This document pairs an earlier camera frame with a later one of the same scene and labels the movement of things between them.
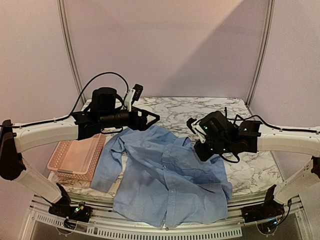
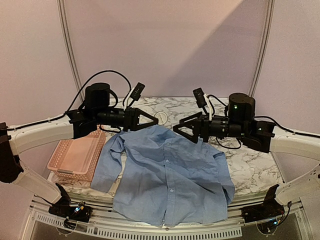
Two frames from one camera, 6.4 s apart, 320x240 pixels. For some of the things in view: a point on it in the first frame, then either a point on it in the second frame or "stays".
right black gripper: x=200 y=144 → x=204 y=128
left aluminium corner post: x=80 y=87 stays
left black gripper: x=142 y=125 stays
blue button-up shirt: x=158 y=181 stays
